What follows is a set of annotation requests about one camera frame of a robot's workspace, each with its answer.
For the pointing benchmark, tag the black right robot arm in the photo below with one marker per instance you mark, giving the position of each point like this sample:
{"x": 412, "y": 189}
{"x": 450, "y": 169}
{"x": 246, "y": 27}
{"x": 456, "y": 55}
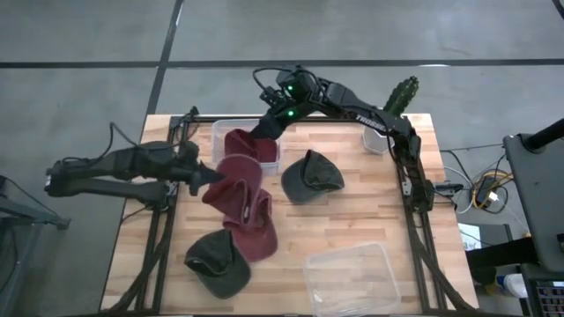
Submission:
{"x": 374, "y": 121}

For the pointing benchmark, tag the black laptop keyboard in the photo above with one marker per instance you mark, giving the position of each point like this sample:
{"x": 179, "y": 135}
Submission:
{"x": 550, "y": 301}

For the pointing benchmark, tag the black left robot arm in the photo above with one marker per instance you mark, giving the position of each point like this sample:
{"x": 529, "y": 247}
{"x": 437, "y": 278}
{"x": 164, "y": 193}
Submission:
{"x": 114, "y": 169}

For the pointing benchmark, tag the clear plastic container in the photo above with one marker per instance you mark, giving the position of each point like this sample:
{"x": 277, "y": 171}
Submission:
{"x": 220, "y": 132}
{"x": 350, "y": 282}

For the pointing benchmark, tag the dark green baseball cap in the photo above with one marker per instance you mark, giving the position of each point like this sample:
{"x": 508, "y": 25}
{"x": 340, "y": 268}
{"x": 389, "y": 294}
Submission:
{"x": 218, "y": 264}
{"x": 310, "y": 178}

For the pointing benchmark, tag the maroon baseball cap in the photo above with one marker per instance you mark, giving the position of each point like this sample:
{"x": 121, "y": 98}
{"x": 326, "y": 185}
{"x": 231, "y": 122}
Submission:
{"x": 233, "y": 187}
{"x": 253, "y": 147}
{"x": 255, "y": 238}

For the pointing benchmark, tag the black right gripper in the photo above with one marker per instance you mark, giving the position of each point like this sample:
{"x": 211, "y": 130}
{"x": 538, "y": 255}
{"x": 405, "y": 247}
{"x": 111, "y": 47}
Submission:
{"x": 286, "y": 115}

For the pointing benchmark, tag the black aluminium table frame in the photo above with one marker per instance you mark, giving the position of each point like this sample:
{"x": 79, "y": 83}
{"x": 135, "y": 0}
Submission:
{"x": 416, "y": 260}

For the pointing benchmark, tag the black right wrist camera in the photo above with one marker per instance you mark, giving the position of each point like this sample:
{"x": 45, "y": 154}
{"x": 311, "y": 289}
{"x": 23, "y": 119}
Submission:
{"x": 272, "y": 96}

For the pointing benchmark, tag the black pole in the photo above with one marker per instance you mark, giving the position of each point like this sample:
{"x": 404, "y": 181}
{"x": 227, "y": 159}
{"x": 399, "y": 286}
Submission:
{"x": 544, "y": 134}

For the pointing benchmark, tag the white hexagonal plant pot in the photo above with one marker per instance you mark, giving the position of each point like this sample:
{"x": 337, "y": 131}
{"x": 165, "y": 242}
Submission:
{"x": 374, "y": 141}

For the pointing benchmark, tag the green cactus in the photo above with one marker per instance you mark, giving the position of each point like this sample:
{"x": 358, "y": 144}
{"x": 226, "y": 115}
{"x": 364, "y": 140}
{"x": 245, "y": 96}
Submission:
{"x": 402, "y": 97}

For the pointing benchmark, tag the black power adapter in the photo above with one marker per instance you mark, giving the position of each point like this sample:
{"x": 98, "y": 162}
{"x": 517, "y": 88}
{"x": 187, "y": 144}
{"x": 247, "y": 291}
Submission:
{"x": 487, "y": 187}

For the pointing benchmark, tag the black bench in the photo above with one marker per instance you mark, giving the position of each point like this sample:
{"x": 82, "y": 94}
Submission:
{"x": 502, "y": 255}

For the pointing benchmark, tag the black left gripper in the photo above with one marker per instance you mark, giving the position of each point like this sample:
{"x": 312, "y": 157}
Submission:
{"x": 193, "y": 165}

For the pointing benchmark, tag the white plastic bottle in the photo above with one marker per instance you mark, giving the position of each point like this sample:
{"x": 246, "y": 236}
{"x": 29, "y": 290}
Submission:
{"x": 513, "y": 285}

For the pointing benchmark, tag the dark grey stand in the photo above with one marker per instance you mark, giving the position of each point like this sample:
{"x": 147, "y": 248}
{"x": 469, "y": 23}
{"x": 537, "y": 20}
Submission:
{"x": 22, "y": 220}

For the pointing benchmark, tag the grey cart top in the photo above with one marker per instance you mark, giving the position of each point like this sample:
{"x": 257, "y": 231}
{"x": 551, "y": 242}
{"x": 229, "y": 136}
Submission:
{"x": 535, "y": 198}

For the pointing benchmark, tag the white paper sheet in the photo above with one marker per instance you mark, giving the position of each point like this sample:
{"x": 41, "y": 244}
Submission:
{"x": 469, "y": 235}

